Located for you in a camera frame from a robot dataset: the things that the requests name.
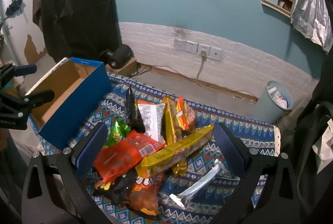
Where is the dark cloth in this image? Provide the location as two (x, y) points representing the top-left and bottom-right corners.
(281, 99), (333, 214)

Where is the wooden ledge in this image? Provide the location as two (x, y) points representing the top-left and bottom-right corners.
(261, 0), (291, 18)

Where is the green snack bag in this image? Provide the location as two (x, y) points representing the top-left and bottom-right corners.
(105, 118), (132, 148)

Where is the small wooden box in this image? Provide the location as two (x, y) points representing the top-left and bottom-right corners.
(108, 57), (138, 76)

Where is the small orange snack packet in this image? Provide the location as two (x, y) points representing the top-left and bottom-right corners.
(176, 97), (196, 133)

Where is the grey trash bin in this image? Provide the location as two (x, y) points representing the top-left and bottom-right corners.
(257, 80), (293, 126)

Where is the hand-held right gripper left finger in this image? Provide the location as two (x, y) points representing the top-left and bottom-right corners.
(21, 123), (110, 224)

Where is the patterned blue blanket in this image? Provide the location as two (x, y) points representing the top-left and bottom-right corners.
(27, 72), (280, 224)

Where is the white crumpled paper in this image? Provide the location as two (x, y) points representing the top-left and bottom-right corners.
(312, 132), (333, 172)

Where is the orange octopus print snack bag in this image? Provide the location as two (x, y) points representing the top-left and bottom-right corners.
(129, 174), (160, 216)

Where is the grey plug cable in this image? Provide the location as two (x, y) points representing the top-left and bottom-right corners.
(196, 50), (208, 84)

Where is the white and blue snack packet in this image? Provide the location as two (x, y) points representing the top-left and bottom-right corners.
(169, 159), (227, 210)

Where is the white door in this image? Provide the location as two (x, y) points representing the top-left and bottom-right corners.
(0, 0), (50, 66)

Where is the blue and black hanging item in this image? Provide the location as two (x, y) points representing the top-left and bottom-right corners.
(5, 0), (24, 16)

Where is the silver foil sheet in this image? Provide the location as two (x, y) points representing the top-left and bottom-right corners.
(290, 0), (333, 54)

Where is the red snack bag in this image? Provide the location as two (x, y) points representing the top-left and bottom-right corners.
(93, 130), (166, 184)

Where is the long yellow snack bag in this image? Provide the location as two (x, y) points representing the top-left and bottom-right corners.
(135, 124), (214, 179)

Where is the white wall outlet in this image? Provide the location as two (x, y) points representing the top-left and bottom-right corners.
(197, 43), (211, 57)
(209, 47), (224, 60)
(185, 41), (199, 53)
(174, 38), (187, 51)

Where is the blue cardboard box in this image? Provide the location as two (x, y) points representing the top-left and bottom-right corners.
(25, 57), (113, 151)

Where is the short yellow snack bag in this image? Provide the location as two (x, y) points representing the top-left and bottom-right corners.
(163, 96), (184, 146)

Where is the white snack bag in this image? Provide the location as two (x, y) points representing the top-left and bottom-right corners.
(137, 103), (167, 142)

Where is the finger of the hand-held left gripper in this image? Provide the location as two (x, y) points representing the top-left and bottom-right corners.
(0, 64), (37, 85)
(0, 89), (55, 131)

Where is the black round device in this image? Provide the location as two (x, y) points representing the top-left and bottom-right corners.
(99, 44), (134, 68)

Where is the black noodle snack bag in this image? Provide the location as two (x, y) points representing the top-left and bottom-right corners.
(92, 171), (142, 207)

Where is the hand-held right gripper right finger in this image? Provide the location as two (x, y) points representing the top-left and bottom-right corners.
(208, 123), (305, 224)

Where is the slim black snack bag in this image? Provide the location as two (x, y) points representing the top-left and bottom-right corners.
(125, 86), (146, 133)

